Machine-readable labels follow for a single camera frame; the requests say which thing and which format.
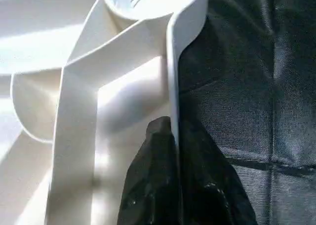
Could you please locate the black mat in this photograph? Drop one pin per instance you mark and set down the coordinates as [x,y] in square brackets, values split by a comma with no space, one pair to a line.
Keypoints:
[261,86]

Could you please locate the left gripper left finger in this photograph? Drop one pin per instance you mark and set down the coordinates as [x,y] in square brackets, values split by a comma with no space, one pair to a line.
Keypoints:
[150,185]

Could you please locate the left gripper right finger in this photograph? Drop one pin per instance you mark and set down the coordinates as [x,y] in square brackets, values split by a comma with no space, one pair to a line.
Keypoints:
[212,190]

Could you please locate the white plastic table top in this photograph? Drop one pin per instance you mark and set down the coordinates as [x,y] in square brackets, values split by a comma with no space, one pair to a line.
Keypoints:
[74,111]

